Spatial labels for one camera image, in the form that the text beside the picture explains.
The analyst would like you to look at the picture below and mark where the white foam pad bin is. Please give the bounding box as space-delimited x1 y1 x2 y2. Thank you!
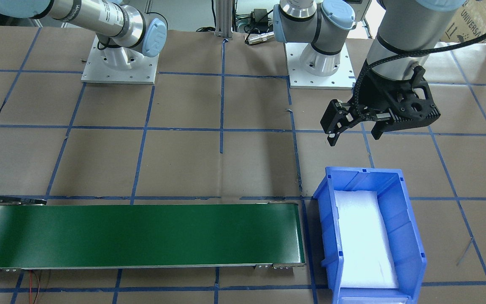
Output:
335 190 399 288

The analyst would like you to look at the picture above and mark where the blue plastic bin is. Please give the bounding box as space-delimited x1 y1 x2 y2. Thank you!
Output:
313 167 427 304

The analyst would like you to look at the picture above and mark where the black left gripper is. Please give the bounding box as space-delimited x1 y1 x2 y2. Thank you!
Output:
320 63 440 147

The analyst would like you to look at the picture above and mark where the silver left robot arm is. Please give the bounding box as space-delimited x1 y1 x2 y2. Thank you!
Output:
273 0 463 146

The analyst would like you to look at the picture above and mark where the black power adapter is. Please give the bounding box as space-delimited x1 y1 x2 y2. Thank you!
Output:
251 8 269 26

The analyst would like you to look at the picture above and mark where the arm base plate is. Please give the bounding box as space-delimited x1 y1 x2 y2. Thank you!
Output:
285 43 356 90
81 37 159 85

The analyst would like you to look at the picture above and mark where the aluminium frame post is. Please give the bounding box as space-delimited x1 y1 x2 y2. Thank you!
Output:
213 0 235 40

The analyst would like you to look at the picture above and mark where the green conveyor belt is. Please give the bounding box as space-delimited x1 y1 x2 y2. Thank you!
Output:
0 197 305 271

